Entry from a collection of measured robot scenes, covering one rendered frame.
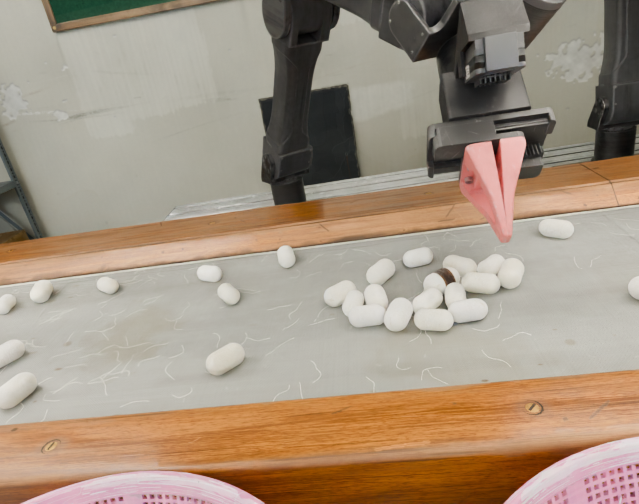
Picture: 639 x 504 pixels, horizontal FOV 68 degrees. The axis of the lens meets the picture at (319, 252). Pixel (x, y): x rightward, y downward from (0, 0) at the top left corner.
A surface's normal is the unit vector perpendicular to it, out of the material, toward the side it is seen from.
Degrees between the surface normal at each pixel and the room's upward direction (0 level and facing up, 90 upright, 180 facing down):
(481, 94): 40
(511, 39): 76
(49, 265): 45
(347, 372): 0
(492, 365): 0
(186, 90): 90
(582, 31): 88
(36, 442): 0
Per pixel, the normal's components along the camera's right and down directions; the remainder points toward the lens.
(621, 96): -0.07, 0.29
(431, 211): -0.16, -0.34
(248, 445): -0.16, -0.90
